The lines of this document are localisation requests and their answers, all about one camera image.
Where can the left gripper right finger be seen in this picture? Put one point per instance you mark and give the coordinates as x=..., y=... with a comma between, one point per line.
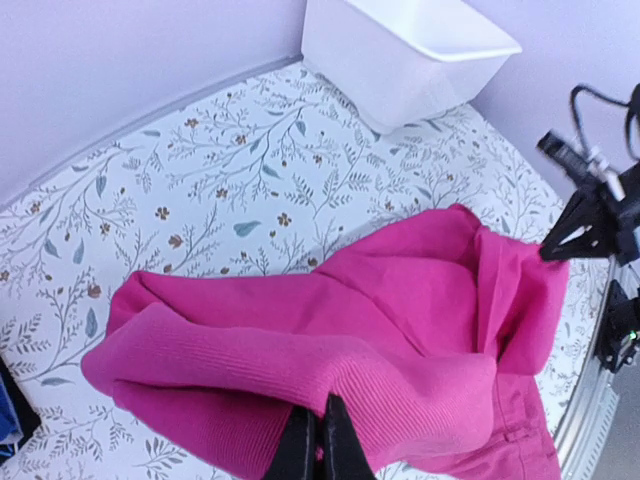
x=343, y=456

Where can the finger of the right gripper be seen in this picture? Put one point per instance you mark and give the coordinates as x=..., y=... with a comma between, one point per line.
x=587, y=228

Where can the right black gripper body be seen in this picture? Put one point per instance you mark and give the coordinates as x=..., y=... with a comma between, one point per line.
x=622, y=216

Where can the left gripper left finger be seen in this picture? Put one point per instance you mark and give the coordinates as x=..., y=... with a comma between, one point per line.
x=295, y=455

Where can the pink garment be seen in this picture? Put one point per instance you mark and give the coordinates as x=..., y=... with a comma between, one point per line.
x=431, y=331

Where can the blue t-shirt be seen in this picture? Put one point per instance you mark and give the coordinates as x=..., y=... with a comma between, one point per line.
x=10, y=431

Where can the white plastic laundry bin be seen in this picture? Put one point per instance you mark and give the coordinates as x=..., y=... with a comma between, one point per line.
x=403, y=61

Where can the floral tablecloth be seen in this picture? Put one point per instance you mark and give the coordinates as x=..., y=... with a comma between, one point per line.
x=268, y=177

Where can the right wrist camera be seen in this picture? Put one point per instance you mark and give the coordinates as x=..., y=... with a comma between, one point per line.
x=584, y=169

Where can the front aluminium rail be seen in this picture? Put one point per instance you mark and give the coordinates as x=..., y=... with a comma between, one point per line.
x=588, y=420

